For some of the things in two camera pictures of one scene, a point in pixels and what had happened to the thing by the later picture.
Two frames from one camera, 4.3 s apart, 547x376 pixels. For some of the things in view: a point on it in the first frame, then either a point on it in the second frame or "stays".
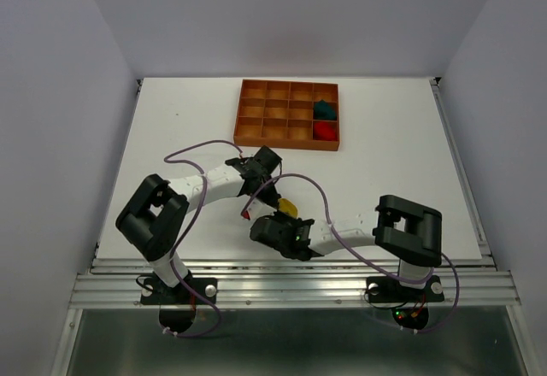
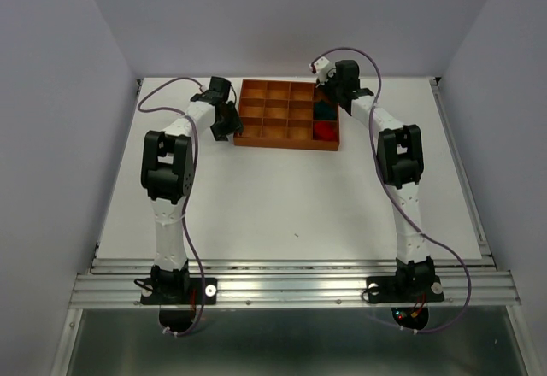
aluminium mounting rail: (309, 283) stays
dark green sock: (323, 109) stays
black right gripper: (275, 215) → (322, 90)
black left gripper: (272, 198) → (234, 126)
